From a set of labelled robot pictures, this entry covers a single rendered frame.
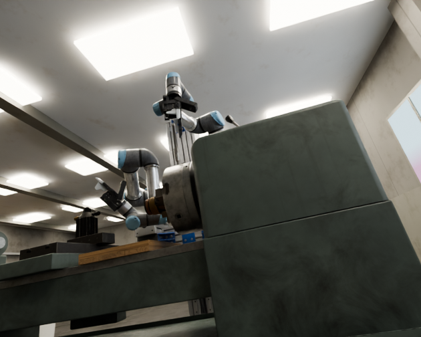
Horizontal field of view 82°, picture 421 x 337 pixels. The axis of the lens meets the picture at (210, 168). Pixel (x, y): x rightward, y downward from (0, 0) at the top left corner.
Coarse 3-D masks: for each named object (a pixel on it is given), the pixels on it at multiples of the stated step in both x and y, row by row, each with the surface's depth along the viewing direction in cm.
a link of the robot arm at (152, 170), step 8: (144, 152) 148; (152, 152) 153; (144, 160) 147; (152, 160) 148; (144, 168) 148; (152, 168) 146; (152, 176) 144; (152, 184) 142; (152, 192) 140; (152, 216) 134; (160, 216) 135; (152, 224) 135; (160, 224) 137
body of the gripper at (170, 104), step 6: (168, 96) 114; (174, 96) 115; (180, 96) 115; (162, 102) 110; (168, 102) 110; (174, 102) 110; (180, 102) 112; (162, 108) 108; (168, 108) 108; (180, 108) 109; (168, 114) 111; (174, 114) 111; (180, 114) 111
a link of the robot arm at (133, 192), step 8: (120, 152) 145; (128, 152) 146; (136, 152) 147; (120, 160) 144; (128, 160) 145; (136, 160) 146; (120, 168) 148; (128, 168) 148; (136, 168) 152; (128, 176) 155; (136, 176) 160; (128, 184) 162; (136, 184) 164; (128, 192) 168; (136, 192) 170; (128, 200) 173; (136, 200) 173
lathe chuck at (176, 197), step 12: (168, 168) 107; (180, 168) 103; (168, 180) 100; (180, 180) 99; (180, 192) 97; (168, 204) 97; (180, 204) 96; (168, 216) 98; (180, 228) 101; (192, 228) 102
